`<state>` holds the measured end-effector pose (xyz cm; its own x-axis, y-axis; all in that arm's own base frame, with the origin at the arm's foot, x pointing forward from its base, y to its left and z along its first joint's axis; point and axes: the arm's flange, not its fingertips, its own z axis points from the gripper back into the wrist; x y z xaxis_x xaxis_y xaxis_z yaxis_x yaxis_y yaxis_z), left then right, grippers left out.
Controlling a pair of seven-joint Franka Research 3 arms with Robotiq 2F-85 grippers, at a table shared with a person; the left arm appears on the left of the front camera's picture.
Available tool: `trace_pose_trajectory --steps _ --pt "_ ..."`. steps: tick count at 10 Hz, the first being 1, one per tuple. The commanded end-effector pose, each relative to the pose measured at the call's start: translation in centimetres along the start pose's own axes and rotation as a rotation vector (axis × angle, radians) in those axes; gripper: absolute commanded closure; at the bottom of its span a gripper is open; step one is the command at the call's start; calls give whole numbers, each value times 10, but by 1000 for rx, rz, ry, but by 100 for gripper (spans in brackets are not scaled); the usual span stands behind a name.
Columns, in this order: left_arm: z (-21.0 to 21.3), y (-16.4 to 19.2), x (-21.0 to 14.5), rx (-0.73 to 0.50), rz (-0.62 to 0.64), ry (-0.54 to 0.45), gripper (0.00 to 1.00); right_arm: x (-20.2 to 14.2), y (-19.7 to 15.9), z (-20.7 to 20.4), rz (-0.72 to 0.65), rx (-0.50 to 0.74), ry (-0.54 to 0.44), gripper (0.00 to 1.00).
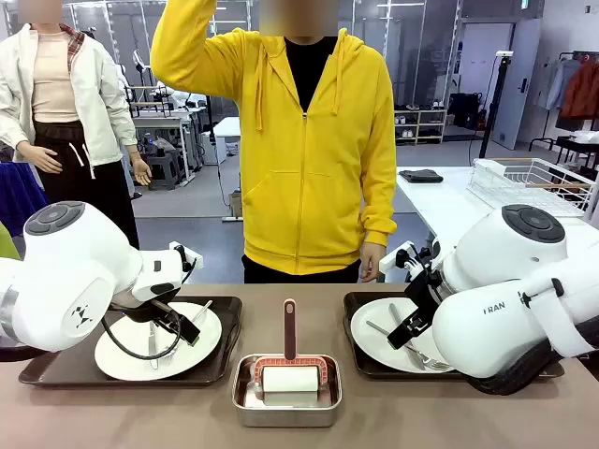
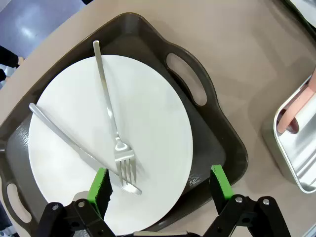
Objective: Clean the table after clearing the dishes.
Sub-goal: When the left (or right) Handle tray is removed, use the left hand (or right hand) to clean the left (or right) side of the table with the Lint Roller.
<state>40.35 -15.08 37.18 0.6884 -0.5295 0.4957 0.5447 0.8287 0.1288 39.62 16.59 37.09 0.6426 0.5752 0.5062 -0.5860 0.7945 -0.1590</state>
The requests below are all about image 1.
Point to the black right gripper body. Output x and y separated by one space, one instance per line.
423 297

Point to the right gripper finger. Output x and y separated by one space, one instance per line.
401 337
418 325

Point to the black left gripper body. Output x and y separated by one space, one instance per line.
140 311

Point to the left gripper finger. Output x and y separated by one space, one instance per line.
177 331
185 325

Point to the white round plate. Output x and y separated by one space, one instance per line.
374 351
196 337

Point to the silver fork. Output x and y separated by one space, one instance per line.
376 326
202 311

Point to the dark brown serving tray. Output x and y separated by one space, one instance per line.
70 369
355 304

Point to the pink lint roller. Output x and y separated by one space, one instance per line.
290 379

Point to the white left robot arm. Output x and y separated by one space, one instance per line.
70 262

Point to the person's left forearm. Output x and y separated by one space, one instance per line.
379 215

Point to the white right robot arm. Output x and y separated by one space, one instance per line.
491 327

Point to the person's right forearm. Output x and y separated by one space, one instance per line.
180 33

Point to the person's left hand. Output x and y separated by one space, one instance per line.
372 262

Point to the large white table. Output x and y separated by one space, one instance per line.
449 210

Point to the cardboard box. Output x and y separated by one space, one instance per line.
236 206

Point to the rectangular metal tin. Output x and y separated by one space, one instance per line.
285 416

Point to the grey plastic stool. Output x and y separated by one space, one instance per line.
164 170

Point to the mannequin in green trousers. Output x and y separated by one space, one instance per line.
7 243

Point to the blue cloth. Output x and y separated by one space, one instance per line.
18 196

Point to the white shoe shelf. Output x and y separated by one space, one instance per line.
421 126

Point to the person in yellow hoodie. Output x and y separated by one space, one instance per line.
299 178

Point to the white workbench with wooden bars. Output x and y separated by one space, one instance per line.
159 121

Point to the black bag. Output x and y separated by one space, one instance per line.
463 110

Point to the small white table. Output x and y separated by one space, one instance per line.
227 128

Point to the black pole with white box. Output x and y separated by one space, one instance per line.
495 103

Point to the black clothes rack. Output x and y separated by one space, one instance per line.
566 135

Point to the mannequin in white jacket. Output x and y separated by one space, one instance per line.
56 93

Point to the light blue shirt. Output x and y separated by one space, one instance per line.
554 84

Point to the orange jacket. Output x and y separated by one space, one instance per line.
580 93

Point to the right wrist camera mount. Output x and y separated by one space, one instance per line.
398 257

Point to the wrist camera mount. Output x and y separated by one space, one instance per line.
398 257
187 255

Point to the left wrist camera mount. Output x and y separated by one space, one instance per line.
187 255

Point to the black camera tripod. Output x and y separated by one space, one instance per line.
211 117

